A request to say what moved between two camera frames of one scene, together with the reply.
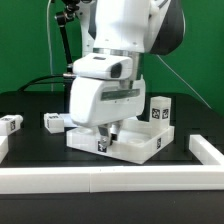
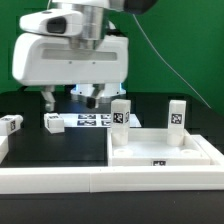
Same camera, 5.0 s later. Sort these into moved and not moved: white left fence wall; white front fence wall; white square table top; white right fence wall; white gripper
Moved: white square table top; white gripper
Not moved: white left fence wall; white front fence wall; white right fence wall
